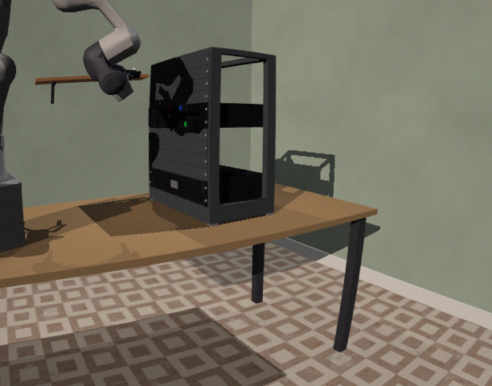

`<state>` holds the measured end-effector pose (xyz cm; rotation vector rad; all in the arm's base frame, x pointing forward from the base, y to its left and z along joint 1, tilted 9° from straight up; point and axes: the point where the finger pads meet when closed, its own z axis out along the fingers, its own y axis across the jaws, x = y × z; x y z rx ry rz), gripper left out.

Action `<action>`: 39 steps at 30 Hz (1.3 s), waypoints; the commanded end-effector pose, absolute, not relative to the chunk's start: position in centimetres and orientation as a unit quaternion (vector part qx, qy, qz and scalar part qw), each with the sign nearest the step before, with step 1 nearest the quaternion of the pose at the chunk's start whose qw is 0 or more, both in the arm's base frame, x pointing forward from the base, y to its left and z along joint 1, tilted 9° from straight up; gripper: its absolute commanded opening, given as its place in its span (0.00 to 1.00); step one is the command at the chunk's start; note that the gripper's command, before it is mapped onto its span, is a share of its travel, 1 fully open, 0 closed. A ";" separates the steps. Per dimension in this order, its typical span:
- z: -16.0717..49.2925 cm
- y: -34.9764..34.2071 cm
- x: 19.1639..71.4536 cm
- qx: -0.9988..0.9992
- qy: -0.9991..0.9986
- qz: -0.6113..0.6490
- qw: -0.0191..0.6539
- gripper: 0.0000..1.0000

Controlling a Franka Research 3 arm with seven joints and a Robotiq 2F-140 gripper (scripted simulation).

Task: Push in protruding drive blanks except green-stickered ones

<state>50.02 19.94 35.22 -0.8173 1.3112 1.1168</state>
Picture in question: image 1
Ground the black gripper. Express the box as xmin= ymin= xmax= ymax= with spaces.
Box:
xmin=126 ymin=68 xmax=141 ymax=80

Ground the black server rack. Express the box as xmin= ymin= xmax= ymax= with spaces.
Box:
xmin=149 ymin=47 xmax=276 ymax=227

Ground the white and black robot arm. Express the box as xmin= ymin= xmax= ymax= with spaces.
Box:
xmin=0 ymin=0 xmax=141 ymax=182

